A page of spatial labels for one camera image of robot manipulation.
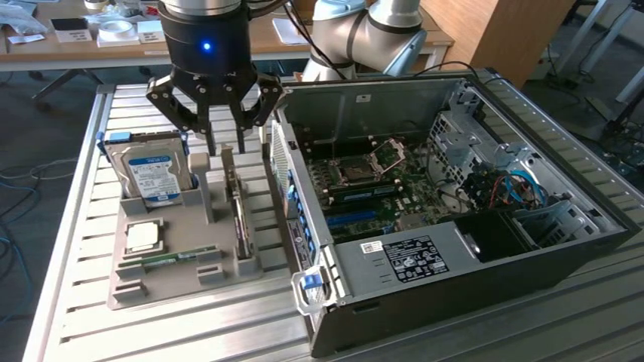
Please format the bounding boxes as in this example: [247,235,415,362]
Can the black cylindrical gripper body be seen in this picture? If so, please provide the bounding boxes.
[159,6,260,107]

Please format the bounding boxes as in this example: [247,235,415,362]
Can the small white box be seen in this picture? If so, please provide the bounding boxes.
[136,20,167,44]

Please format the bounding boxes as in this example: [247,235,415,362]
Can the hard disk with blue label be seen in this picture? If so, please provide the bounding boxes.
[95,130,195,208]

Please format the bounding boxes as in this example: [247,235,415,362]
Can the white paper sheets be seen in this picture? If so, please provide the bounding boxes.
[273,17,313,47]

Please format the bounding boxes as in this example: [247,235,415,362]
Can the flat white box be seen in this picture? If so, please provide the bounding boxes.
[96,31,143,49]

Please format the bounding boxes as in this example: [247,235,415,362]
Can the white tape roll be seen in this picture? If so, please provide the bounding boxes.
[97,20,137,41]

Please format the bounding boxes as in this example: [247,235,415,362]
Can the CPU socket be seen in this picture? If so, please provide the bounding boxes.
[335,160,380,186]

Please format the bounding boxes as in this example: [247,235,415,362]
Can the open socket cover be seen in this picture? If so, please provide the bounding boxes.
[368,138,409,175]

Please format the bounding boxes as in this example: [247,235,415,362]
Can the black and white box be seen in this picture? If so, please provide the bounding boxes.
[51,17,93,44]

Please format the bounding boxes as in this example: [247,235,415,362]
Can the installed RAM stick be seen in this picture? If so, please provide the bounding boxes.
[329,184,399,204]

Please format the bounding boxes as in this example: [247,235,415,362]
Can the blue expansion slot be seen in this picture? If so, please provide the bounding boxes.
[325,210,379,228]

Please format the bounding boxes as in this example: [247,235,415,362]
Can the red and white card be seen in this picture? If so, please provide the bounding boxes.
[7,33,47,46]

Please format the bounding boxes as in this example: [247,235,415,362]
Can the silver CPU chip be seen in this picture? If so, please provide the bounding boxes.
[125,222,164,255]

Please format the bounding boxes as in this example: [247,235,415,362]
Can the grey parts rack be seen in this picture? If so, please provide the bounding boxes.
[105,130,268,311]

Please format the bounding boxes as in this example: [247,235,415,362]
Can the green motherboard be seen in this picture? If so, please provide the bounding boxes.
[305,141,461,244]

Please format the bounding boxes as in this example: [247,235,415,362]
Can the clear plastic bag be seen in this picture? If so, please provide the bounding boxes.
[0,2,51,35]

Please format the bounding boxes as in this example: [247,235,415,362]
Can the green RAM stick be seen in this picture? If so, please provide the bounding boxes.
[121,245,220,267]

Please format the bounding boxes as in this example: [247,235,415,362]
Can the metal disk bay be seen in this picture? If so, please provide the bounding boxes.
[432,111,504,182]

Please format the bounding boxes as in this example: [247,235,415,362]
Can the grey power supply unit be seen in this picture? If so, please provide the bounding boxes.
[321,221,479,299]

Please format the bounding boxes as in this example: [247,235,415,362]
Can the wooden cabinet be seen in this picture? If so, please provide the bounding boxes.
[419,0,577,88]

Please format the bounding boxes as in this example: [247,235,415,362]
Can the black fan shroud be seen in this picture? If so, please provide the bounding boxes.
[453,210,544,264]

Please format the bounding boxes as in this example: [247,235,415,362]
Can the black open PC case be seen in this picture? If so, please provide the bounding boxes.
[260,67,644,359]

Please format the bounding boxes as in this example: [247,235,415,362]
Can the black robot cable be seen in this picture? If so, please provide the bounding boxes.
[280,0,349,81]

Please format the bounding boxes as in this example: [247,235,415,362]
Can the graphics card with metal bracket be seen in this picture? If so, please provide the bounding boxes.
[220,144,256,262]

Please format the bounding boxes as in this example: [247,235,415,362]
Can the white floor cable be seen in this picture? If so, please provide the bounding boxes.
[0,157,77,183]

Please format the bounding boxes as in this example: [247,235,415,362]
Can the black cable behind case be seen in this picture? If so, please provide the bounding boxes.
[415,60,507,86]

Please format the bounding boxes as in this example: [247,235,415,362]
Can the blue floor cable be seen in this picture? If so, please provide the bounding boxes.
[0,179,39,324]

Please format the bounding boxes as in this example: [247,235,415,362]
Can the silver case latch handle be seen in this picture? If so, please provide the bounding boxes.
[291,265,337,316]

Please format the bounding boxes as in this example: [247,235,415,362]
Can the orange wire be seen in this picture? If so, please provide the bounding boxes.
[489,173,511,203]

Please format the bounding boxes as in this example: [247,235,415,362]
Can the blue wire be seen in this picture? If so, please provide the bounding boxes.
[501,170,551,209]

